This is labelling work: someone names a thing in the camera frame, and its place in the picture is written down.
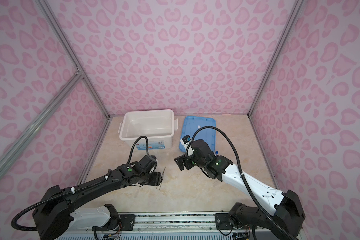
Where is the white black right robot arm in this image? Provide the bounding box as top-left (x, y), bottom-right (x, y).
top-left (175, 136), bottom-right (306, 240)

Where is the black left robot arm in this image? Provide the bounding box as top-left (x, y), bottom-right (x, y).
top-left (32, 155), bottom-right (162, 240)

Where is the blue plastic bin lid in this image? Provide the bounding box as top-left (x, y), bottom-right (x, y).
top-left (180, 116), bottom-right (216, 152)

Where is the white plastic storage bin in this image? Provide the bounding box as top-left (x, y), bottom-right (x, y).
top-left (118, 109), bottom-right (179, 151)

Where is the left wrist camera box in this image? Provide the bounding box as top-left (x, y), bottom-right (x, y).
top-left (138, 155), bottom-right (158, 174)

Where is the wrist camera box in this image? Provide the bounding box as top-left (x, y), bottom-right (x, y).
top-left (138, 155), bottom-right (158, 174)
top-left (181, 135), bottom-right (192, 146)

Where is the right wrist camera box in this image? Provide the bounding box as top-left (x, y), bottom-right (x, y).
top-left (181, 135), bottom-right (192, 146)

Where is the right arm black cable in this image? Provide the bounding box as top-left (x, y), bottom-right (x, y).
top-left (185, 125), bottom-right (298, 240)

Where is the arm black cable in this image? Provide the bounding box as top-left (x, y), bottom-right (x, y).
top-left (185, 125), bottom-right (298, 240)
top-left (10, 135), bottom-right (151, 232)

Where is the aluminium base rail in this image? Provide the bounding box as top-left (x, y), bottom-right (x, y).
top-left (59, 212), bottom-right (276, 240)

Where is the left aluminium frame beam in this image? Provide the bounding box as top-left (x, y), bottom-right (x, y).
top-left (0, 71), bottom-right (82, 181)

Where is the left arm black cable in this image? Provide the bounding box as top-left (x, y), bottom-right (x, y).
top-left (10, 135), bottom-right (151, 232)

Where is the aluminium corner frame post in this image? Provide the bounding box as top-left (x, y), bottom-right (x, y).
top-left (248, 0), bottom-right (307, 119)

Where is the left rear corner post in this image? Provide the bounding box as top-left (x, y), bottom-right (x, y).
top-left (35, 0), bottom-right (111, 120)

